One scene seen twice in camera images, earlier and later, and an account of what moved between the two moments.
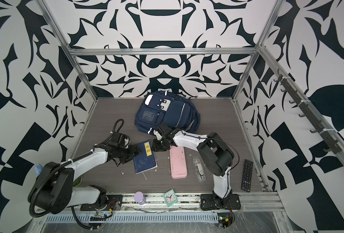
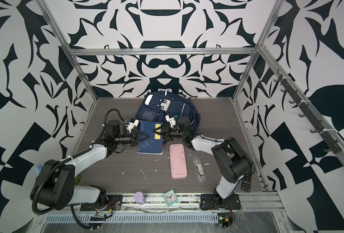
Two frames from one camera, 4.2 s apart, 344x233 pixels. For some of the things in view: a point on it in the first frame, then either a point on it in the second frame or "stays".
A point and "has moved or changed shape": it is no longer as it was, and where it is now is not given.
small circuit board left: (99, 216) stays
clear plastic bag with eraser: (199, 169) stays
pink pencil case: (178, 160) stays
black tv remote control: (246, 180) stays
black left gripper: (133, 153) -> (135, 137)
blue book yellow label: (146, 160) has moved or changed shape
